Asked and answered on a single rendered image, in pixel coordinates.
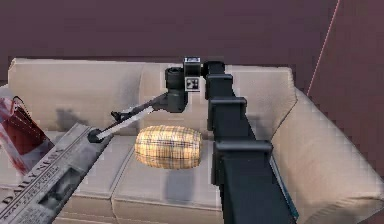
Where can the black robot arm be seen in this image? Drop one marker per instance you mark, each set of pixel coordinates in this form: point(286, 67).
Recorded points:
point(240, 143)

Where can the red and white box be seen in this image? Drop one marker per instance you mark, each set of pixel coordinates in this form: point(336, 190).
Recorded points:
point(20, 133)

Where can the grey newspaper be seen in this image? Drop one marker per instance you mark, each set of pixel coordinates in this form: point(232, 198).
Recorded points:
point(50, 176)

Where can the yellow plaid cushion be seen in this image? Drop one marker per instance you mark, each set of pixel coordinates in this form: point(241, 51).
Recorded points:
point(168, 146)

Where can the beige sofa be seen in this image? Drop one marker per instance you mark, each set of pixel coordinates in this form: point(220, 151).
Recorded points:
point(186, 140)

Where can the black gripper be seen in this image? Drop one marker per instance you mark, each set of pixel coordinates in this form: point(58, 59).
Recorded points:
point(175, 90)

